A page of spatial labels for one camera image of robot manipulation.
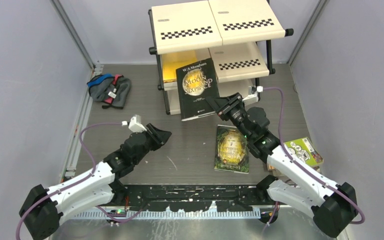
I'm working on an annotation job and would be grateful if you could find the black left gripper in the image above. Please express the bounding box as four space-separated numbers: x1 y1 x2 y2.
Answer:
133 124 171 166

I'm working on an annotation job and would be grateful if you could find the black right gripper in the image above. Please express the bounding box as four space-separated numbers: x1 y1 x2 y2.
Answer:
205 92 253 141

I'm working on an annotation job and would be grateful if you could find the black Moon and Sixpence book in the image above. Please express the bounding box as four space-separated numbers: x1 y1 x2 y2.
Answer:
176 57 220 122

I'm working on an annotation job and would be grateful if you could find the green Alice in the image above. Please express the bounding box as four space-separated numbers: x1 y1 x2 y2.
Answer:
214 124 250 174

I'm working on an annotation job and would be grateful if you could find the yellow hardcover book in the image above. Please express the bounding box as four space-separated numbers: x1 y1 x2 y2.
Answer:
161 50 198 84

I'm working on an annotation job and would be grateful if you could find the lime green cartoon book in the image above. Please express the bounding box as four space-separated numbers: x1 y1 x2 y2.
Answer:
284 137 324 173

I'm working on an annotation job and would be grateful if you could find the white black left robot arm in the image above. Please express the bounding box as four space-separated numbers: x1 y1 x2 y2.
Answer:
16 121 172 240

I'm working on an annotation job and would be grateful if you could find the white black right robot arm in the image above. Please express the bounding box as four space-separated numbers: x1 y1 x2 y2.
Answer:
205 93 363 238

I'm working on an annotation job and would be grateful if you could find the grey blue red cloth bag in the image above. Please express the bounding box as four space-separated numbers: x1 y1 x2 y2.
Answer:
86 73 132 110

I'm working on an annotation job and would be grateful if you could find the cream three-tier shelf rack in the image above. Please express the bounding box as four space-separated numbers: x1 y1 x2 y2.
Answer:
148 0 294 115

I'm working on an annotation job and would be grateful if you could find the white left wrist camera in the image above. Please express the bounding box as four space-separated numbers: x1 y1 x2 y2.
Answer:
121 114 147 133

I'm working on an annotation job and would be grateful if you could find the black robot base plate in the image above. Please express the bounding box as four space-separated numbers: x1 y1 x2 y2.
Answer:
104 184 275 213

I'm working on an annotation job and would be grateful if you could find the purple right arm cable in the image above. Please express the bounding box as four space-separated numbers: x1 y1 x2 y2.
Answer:
261 86 366 229

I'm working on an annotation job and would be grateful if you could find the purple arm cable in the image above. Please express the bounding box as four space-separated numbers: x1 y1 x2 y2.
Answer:
261 86 366 229
15 122 148 240

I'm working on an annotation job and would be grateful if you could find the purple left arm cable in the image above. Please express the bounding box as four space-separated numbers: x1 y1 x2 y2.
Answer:
15 122 148 240

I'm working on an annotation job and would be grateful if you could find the aluminium frame rail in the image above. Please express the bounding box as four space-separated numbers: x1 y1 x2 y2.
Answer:
59 64 104 186

